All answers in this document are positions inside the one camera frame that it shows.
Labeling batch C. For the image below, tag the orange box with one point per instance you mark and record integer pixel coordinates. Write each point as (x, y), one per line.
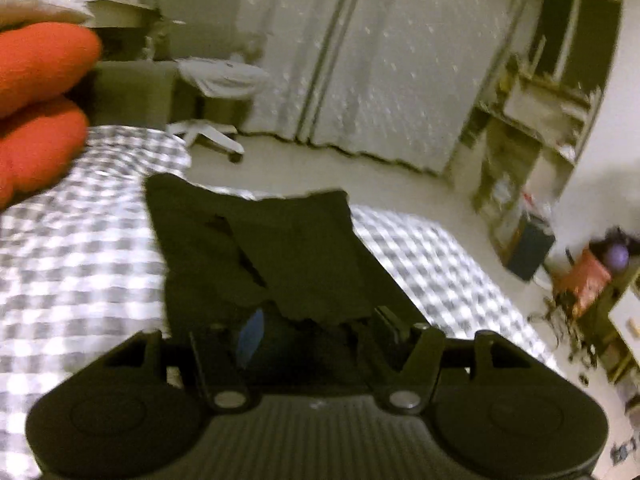
(577, 290)

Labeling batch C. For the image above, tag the grey star curtain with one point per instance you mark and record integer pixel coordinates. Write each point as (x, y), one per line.
(392, 79)

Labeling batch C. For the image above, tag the wooden shelf unit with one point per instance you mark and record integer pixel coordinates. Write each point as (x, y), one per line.
(534, 116)

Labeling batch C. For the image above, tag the orange flower cushion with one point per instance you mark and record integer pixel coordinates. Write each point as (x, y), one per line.
(41, 130)

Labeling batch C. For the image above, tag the cream white pillow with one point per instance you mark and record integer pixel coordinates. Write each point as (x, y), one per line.
(24, 12)

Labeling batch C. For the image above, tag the grey white office chair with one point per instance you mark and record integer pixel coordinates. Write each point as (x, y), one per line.
(212, 57)

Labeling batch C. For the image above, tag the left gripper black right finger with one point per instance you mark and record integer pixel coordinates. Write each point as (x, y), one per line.
(419, 365)

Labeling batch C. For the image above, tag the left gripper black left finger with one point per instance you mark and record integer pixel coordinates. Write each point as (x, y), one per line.
(211, 361)

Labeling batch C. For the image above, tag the dark waste bin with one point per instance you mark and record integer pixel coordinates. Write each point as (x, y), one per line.
(528, 246)

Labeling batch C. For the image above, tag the dark green sofa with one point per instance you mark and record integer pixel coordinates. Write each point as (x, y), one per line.
(131, 93)

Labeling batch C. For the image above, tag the black garment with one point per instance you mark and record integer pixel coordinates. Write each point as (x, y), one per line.
(331, 310)

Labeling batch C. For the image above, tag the grey white checkered quilt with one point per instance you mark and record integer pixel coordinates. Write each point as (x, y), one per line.
(81, 272)

